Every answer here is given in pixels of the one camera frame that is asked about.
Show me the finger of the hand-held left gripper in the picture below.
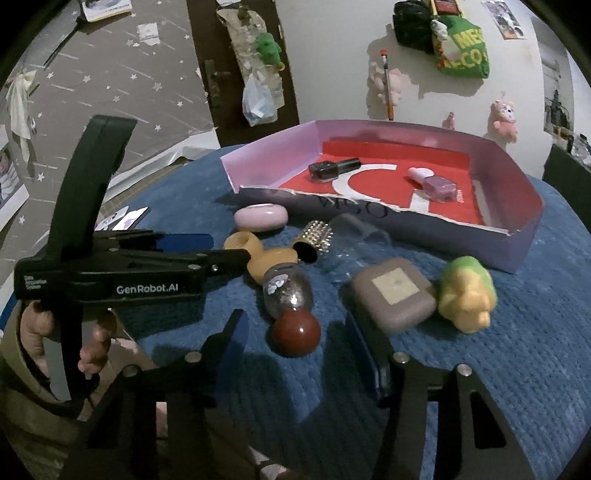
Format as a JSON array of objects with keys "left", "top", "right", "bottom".
[
  {"left": 93, "top": 230, "right": 215, "bottom": 254},
  {"left": 117, "top": 248, "right": 253, "bottom": 278}
]

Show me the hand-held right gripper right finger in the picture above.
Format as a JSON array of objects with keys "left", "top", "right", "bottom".
[{"left": 344, "top": 311, "right": 539, "bottom": 480}]

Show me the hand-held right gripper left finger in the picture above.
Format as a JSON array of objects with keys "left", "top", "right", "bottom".
[{"left": 69, "top": 309, "right": 252, "bottom": 480}]

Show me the orange rubber ring piece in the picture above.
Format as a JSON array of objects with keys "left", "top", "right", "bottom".
[{"left": 224, "top": 231, "right": 264, "bottom": 259}]

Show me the orange peanut-shaped toy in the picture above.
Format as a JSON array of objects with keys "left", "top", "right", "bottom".
[{"left": 247, "top": 247, "right": 298, "bottom": 284}]

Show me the pink round case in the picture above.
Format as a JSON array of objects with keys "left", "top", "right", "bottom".
[{"left": 234, "top": 203, "right": 289, "bottom": 232}]

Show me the taupe square case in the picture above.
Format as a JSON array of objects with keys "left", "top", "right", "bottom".
[{"left": 349, "top": 257, "right": 437, "bottom": 336}]

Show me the perfume bottle red ball cap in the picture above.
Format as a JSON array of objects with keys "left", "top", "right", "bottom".
[{"left": 262, "top": 263, "right": 321, "bottom": 358}]

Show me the yellow green turtle toy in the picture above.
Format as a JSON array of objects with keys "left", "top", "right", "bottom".
[{"left": 438, "top": 255, "right": 498, "bottom": 334}]

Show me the lilac cardboard box red lining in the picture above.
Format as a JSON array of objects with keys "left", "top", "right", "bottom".
[{"left": 221, "top": 119, "right": 544, "bottom": 274}]

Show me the person's left hand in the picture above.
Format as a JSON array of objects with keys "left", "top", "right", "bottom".
[{"left": 21, "top": 299, "right": 118, "bottom": 377}]

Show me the small printed card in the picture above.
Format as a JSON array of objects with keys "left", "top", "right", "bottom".
[{"left": 95, "top": 206, "right": 151, "bottom": 232}]

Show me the dark grid cutting mat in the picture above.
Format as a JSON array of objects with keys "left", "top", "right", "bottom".
[{"left": 104, "top": 172, "right": 155, "bottom": 209}]

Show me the gold studded tube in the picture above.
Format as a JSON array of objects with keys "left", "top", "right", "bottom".
[{"left": 293, "top": 220, "right": 334, "bottom": 264}]

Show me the white paper sheet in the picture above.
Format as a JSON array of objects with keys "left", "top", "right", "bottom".
[{"left": 154, "top": 128, "right": 219, "bottom": 163}]

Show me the clear plastic bottle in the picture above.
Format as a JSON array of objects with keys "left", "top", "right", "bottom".
[{"left": 330, "top": 215, "right": 391, "bottom": 252}]

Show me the black cosmetic tube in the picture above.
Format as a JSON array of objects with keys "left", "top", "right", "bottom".
[{"left": 308, "top": 157, "right": 362, "bottom": 182}]

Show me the clear plastic bag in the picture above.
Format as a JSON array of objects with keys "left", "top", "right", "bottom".
[{"left": 242, "top": 74, "right": 278, "bottom": 127}]

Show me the white hanging cloth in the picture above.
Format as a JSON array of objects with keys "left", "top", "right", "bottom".
[{"left": 6, "top": 73, "right": 38, "bottom": 163}]

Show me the pink nail polish bottle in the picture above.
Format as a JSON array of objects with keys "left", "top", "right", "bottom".
[{"left": 409, "top": 167, "right": 458, "bottom": 202}]

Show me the dark brown door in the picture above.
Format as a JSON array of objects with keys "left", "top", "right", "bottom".
[{"left": 187, "top": 0, "right": 301, "bottom": 148}]

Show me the beige hanging organizer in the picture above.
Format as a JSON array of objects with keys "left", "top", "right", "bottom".
[{"left": 217, "top": 7, "right": 283, "bottom": 112}]

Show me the green plush toy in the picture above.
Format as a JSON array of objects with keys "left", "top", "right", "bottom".
[{"left": 255, "top": 32, "right": 286, "bottom": 71}]

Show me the orange grey mop stick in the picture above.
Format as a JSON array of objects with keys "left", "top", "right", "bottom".
[{"left": 379, "top": 50, "right": 396, "bottom": 121}]

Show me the pink plush pig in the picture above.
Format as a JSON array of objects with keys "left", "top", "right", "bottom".
[{"left": 368, "top": 60, "right": 403, "bottom": 108}]

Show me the white book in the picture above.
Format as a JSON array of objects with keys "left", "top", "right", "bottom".
[{"left": 81, "top": 0, "right": 133, "bottom": 23}]

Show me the pink plush monkey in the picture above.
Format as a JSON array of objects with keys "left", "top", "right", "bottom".
[{"left": 489, "top": 100, "right": 519, "bottom": 142}]

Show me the dark cabinet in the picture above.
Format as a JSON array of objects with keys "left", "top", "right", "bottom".
[{"left": 542, "top": 144, "right": 591, "bottom": 186}]

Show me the dark green bag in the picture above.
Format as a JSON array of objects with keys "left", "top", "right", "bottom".
[{"left": 392, "top": 0, "right": 437, "bottom": 49}]

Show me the row of small bottles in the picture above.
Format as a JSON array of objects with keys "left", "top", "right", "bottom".
[{"left": 560, "top": 129, "right": 591, "bottom": 157}]

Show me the green printed bag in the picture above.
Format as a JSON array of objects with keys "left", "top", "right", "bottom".
[{"left": 431, "top": 16, "right": 490, "bottom": 80}]

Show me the photo collage poster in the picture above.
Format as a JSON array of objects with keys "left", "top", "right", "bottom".
[{"left": 482, "top": 0, "right": 526, "bottom": 40}]

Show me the brass door handle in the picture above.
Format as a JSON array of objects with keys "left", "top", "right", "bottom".
[{"left": 204, "top": 60, "right": 232, "bottom": 125}]

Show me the dark wall poster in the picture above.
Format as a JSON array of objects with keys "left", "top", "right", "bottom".
[{"left": 544, "top": 46, "right": 574, "bottom": 136}]

